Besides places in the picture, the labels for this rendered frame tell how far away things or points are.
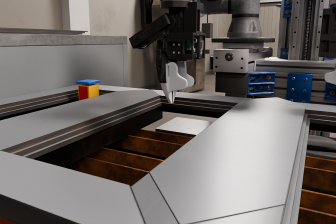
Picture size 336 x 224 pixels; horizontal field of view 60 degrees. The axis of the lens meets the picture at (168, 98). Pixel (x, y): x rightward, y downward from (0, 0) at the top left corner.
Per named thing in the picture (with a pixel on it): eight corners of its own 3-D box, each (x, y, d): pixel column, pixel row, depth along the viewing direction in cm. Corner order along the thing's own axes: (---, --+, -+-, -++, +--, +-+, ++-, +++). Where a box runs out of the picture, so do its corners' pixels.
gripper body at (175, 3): (191, 63, 57) (193, -2, 54) (153, 62, 60) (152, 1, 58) (205, 61, 63) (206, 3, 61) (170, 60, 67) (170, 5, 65)
